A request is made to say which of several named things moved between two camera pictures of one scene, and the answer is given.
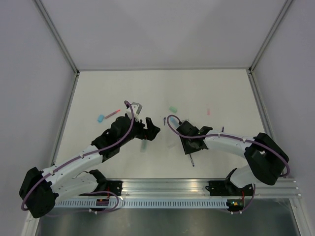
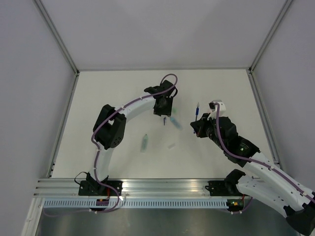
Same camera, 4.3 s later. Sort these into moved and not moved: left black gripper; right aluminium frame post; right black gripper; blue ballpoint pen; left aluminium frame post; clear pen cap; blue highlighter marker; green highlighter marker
Moved: left black gripper; right black gripper; blue ballpoint pen
Not moved: clear pen cap; blue highlighter marker; right aluminium frame post; green highlighter marker; left aluminium frame post
